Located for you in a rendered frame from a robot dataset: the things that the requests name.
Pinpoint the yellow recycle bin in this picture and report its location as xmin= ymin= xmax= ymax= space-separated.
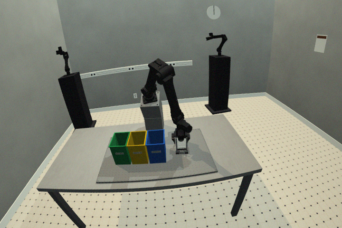
xmin=126 ymin=131 xmax=149 ymax=164

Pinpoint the green bin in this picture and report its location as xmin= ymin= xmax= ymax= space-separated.
xmin=109 ymin=132 xmax=131 ymax=165

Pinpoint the blue bin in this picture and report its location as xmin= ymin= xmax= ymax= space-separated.
xmin=145 ymin=129 xmax=166 ymax=163

